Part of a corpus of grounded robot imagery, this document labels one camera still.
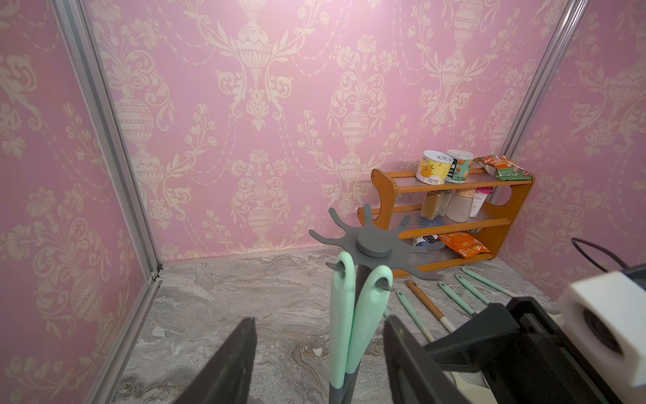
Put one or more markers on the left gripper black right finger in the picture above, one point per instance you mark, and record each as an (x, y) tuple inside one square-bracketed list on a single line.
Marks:
[(414, 377)]

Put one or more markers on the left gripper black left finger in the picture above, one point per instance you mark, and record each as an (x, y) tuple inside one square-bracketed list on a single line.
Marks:
[(227, 376)]

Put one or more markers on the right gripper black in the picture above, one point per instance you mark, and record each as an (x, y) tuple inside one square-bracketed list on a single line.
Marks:
[(524, 356)]

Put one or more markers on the cream spatula wooden handle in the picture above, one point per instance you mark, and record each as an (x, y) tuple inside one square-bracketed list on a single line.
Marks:
[(428, 303)]

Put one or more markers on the cream spatula mint handle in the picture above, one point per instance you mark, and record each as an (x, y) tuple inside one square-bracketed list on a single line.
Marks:
[(488, 282), (410, 309)]

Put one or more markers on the grey slotted turner mint handle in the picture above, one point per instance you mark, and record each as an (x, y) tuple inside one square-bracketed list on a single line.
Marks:
[(370, 307)]

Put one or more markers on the grey spatula mint handle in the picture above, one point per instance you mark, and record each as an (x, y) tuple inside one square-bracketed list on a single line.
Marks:
[(472, 289), (457, 299)]

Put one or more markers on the grey spoon mint handle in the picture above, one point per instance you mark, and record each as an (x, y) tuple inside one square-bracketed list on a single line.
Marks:
[(342, 304)]

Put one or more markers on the grey utensil rack stand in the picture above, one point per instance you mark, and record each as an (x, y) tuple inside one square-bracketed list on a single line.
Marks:
[(370, 246)]

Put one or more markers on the wooden shelf rack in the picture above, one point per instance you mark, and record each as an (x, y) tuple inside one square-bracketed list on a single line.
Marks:
[(401, 195)]

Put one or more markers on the orange snack bag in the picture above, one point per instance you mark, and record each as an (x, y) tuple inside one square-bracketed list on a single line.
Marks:
[(463, 244)]

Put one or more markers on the blue packet on shelf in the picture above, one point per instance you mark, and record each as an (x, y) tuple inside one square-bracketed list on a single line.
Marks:
[(425, 241)]

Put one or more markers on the white bottle on shelf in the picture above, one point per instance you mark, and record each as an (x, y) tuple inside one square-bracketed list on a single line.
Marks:
[(459, 206)]

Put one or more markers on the pink cap white bottle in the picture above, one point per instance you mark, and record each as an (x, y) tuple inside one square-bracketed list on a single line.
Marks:
[(480, 197)]

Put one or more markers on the beige box on shelf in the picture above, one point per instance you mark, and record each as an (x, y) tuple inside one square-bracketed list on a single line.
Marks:
[(435, 204)]

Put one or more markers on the green red snack bag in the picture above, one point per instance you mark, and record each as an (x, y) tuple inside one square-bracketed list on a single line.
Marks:
[(503, 168)]

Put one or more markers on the green label tin can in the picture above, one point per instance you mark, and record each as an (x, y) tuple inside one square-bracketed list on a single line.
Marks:
[(460, 168)]

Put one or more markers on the yellow tin can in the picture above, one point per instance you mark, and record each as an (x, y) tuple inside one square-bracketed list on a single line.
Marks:
[(434, 167)]

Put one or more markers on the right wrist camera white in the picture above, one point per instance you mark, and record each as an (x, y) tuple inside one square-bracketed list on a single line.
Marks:
[(604, 317)]

